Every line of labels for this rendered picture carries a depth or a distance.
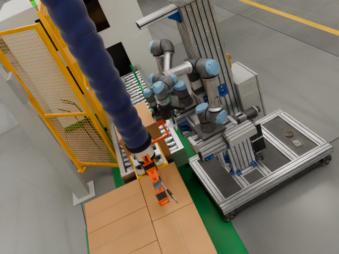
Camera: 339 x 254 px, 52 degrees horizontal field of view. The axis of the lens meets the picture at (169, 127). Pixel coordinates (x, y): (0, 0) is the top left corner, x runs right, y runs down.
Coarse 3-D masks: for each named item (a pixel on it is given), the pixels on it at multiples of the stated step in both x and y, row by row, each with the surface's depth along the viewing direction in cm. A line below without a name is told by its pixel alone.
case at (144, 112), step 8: (136, 104) 383; (144, 104) 375; (144, 112) 358; (144, 120) 343; (152, 120) 337; (152, 128) 334; (120, 136) 335; (152, 136) 337; (160, 136) 340; (160, 144) 343; (128, 152) 337; (168, 152) 350; (152, 160) 348
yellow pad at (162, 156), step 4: (156, 144) 314; (156, 148) 310; (160, 148) 309; (160, 152) 304; (160, 156) 300; (164, 156) 299; (156, 160) 297; (164, 160) 294; (164, 164) 291; (168, 164) 291; (160, 168) 291
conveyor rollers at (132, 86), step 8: (136, 72) 534; (128, 80) 527; (136, 80) 513; (128, 88) 504; (136, 88) 497; (144, 88) 491; (136, 96) 476; (144, 96) 469; (160, 128) 403; (120, 144) 409; (168, 144) 374; (128, 160) 379; (128, 168) 366
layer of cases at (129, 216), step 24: (168, 168) 346; (120, 192) 343; (144, 192) 332; (96, 216) 329; (120, 216) 319; (144, 216) 309; (168, 216) 300; (192, 216) 291; (96, 240) 306; (120, 240) 297; (144, 240) 289; (168, 240) 281; (192, 240) 273
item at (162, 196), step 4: (160, 192) 250; (164, 192) 248; (156, 196) 248; (160, 196) 247; (164, 196) 245; (160, 200) 244; (164, 200) 244; (168, 200) 245; (160, 204) 245; (164, 204) 246
